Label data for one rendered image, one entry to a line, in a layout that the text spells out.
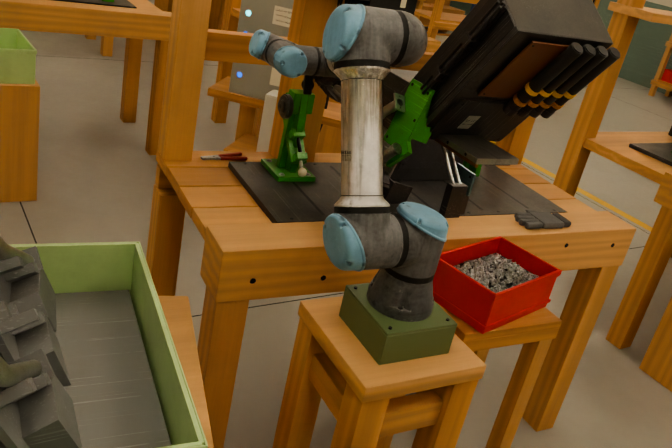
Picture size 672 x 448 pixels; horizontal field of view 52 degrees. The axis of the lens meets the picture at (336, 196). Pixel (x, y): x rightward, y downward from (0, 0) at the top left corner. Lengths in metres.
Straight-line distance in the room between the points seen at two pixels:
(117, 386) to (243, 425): 1.25
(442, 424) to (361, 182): 0.61
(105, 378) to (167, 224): 1.03
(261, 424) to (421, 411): 1.06
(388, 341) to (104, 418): 0.57
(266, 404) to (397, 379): 1.23
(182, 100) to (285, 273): 0.67
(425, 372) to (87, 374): 0.68
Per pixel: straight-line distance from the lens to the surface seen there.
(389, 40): 1.42
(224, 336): 1.84
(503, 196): 2.48
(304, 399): 1.75
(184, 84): 2.14
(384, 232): 1.38
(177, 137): 2.20
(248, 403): 2.64
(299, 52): 1.75
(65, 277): 1.58
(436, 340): 1.55
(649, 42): 12.27
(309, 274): 1.83
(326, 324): 1.58
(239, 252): 1.70
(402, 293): 1.49
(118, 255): 1.57
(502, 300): 1.81
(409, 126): 2.09
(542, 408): 2.89
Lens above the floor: 1.72
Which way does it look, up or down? 23 degrees down
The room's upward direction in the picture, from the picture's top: 12 degrees clockwise
